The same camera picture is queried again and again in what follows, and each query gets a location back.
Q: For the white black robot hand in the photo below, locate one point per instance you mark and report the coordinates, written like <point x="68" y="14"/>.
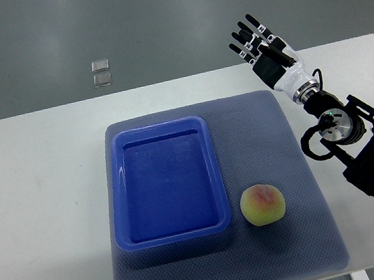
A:
<point x="273" y="60"/>

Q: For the yellow red peach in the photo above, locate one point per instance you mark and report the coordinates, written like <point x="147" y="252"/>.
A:
<point x="262" y="204"/>

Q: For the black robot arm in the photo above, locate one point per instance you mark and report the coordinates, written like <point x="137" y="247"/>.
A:
<point x="344" y="130"/>

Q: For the upper metal floor plate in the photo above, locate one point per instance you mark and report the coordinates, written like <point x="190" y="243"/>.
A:
<point x="100" y="65"/>

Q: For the grey blue mat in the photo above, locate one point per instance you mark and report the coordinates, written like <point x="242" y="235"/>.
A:
<point x="253" y="144"/>

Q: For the blue plastic tray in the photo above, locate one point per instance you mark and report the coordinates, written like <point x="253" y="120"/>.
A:
<point x="167" y="186"/>

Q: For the white table leg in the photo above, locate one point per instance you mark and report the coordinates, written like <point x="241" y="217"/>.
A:
<point x="359" y="275"/>

